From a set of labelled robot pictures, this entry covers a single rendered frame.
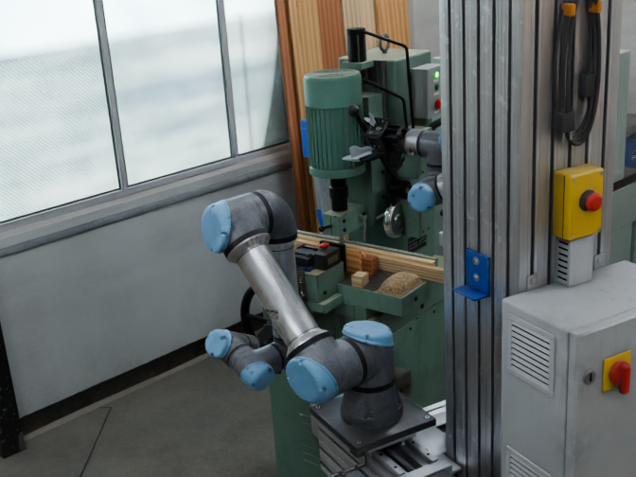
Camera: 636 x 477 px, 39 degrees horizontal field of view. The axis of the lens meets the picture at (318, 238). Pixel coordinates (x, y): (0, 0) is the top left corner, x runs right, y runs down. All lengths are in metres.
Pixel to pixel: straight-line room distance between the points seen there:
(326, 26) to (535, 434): 2.91
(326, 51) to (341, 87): 1.73
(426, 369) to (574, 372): 1.42
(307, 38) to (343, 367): 2.49
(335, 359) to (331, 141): 0.89
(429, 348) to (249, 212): 1.12
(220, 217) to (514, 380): 0.76
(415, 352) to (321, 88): 0.92
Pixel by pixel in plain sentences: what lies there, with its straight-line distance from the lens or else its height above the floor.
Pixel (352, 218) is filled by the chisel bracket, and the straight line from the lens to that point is 2.86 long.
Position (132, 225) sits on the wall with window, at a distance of 3.95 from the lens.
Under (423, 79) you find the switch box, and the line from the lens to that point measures 2.90.
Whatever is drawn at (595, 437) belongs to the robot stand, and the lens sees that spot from 1.81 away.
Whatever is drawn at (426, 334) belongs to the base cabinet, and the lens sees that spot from 3.02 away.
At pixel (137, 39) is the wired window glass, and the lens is 3.95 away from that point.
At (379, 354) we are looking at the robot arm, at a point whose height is 1.00.
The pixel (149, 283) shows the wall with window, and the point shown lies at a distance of 4.07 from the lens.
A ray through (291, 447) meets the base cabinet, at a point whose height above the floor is 0.24.
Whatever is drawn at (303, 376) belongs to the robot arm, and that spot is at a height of 1.00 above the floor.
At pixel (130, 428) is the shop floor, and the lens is 3.90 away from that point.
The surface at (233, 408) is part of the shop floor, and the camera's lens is 3.93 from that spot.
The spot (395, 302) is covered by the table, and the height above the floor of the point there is 0.88.
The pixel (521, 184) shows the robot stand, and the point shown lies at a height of 1.45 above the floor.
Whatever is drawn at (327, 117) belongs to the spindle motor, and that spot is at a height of 1.39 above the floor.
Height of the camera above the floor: 1.96
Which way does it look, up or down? 20 degrees down
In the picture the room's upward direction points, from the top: 4 degrees counter-clockwise
